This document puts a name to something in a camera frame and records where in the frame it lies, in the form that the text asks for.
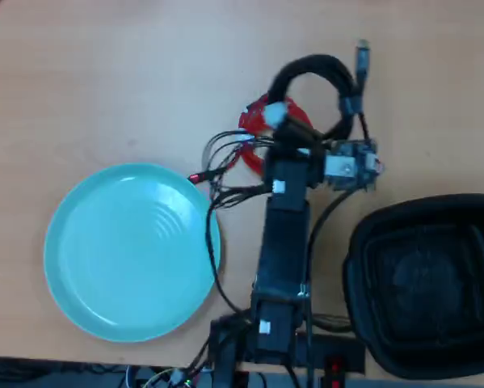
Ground black camera cable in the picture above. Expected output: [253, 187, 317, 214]
[305, 188, 351, 292]

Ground black arm wire bundle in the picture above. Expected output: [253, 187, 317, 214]
[187, 129, 277, 324]

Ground red clamp handle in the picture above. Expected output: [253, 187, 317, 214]
[324, 354, 347, 388]

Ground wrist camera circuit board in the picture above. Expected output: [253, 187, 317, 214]
[324, 139, 386, 192]

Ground light blue round plate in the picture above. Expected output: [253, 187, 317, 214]
[43, 162, 223, 344]

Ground loose wires under table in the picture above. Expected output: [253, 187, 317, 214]
[124, 357, 210, 388]

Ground black plastic tray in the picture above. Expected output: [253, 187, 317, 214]
[342, 193, 484, 381]

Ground thin wires beside base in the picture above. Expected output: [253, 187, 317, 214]
[309, 311, 352, 331]

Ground black base clamp mount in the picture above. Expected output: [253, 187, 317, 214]
[208, 314, 366, 388]

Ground black charging cable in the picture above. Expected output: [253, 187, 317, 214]
[265, 39, 374, 143]

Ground red charging cable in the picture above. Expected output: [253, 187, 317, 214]
[238, 93, 314, 179]

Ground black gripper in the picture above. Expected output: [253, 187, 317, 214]
[265, 117, 327, 188]

